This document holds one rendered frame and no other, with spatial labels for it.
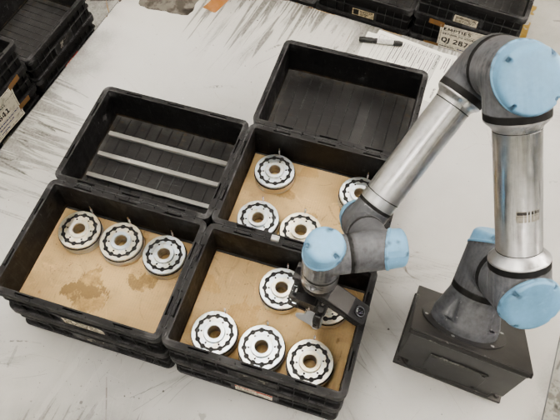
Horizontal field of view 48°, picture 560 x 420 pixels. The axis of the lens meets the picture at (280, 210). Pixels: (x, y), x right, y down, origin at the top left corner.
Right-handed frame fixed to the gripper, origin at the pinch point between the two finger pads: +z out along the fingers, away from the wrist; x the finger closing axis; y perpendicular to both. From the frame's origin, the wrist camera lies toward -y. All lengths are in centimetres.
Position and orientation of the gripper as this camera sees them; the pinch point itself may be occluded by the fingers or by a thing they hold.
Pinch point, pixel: (322, 317)
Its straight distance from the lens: 143.7
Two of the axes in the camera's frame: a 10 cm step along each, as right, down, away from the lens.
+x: -4.0, 7.9, -4.6
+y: -9.2, -3.5, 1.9
